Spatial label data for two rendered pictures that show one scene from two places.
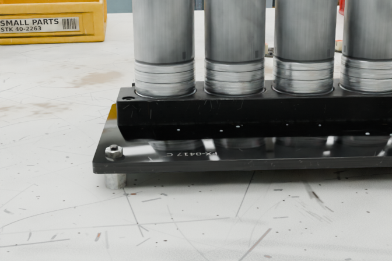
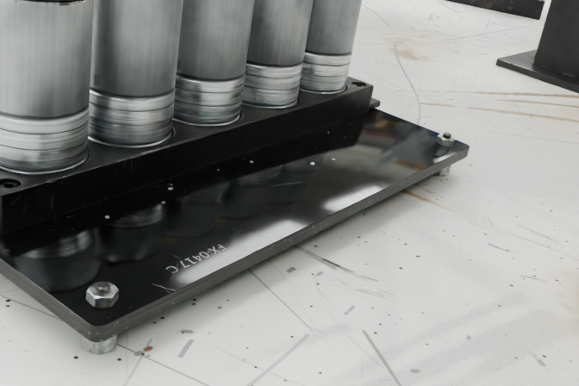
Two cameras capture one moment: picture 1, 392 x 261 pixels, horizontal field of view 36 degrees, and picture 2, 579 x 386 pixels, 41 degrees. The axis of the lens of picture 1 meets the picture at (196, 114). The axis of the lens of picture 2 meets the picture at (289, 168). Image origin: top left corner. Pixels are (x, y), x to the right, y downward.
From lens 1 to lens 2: 14 cm
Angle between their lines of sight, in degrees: 50
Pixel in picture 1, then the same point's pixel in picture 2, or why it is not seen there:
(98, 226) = not seen: outside the picture
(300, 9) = (229, 9)
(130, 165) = (147, 308)
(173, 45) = (81, 84)
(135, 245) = not seen: outside the picture
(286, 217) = (352, 307)
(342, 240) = (434, 316)
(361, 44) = (275, 47)
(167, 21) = (75, 46)
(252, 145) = (239, 218)
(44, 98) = not seen: outside the picture
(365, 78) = (277, 90)
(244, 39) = (169, 60)
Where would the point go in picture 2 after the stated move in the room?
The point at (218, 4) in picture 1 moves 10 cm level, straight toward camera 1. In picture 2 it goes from (138, 9) to (516, 172)
